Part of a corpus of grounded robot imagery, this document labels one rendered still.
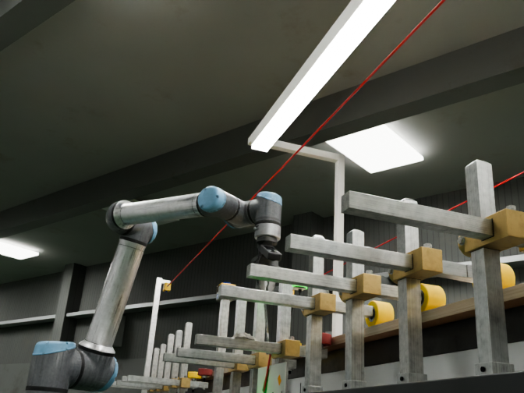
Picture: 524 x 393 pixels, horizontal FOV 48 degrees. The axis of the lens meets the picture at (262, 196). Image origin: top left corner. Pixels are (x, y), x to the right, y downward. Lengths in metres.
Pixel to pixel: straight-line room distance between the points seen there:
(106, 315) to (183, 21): 2.63
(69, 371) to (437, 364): 1.40
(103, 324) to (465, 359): 1.49
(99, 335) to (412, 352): 1.50
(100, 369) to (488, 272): 1.74
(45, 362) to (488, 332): 1.71
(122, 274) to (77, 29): 2.75
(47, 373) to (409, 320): 1.48
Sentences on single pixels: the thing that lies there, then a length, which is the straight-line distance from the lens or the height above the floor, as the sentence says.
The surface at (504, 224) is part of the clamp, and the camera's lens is 1.08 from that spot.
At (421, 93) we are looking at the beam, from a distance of 4.73.
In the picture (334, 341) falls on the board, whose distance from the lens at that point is 1.99.
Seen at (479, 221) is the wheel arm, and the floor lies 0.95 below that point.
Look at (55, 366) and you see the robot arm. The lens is 2.40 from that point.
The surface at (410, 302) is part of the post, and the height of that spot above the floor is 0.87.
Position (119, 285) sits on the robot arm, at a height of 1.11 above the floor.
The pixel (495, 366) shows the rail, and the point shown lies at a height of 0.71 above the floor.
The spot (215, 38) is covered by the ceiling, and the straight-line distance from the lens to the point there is 4.66.
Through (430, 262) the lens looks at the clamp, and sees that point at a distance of 1.28.
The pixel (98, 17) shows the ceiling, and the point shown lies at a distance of 4.70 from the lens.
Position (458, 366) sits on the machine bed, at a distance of 1.52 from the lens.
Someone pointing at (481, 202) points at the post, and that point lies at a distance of 1.16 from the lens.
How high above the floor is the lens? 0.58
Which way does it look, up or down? 22 degrees up
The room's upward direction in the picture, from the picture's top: 4 degrees clockwise
